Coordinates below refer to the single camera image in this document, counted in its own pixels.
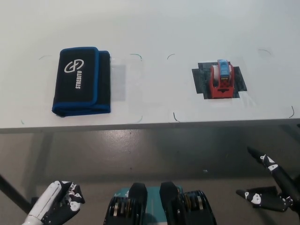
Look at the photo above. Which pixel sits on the right robot hand black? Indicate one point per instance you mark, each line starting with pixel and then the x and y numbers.
pixel 279 178

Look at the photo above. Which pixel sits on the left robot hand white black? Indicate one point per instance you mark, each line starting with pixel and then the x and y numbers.
pixel 50 199

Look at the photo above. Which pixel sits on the red tape dispenser blue label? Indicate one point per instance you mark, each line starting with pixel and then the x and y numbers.
pixel 221 90

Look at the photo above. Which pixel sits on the black blue-trimmed fabric notebook case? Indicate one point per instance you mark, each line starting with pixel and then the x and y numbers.
pixel 79 84

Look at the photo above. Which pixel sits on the black table leg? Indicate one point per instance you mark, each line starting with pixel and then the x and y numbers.
pixel 14 192

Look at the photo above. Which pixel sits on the robot torso black teal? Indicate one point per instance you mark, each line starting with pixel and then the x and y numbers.
pixel 161 206

